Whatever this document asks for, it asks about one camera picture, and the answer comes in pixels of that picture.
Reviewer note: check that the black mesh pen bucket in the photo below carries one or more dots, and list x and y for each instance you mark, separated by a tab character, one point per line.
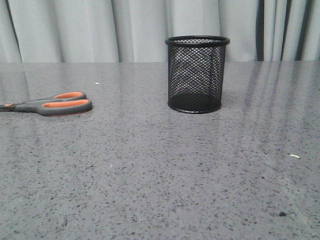
196	72

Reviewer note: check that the small black crumb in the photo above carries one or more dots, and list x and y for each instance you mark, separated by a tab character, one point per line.
282	214

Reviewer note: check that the grey curtain backdrop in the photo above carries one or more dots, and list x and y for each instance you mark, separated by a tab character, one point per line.
90	31

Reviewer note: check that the grey and orange scissors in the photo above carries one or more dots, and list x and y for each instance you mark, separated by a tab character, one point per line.
62	104

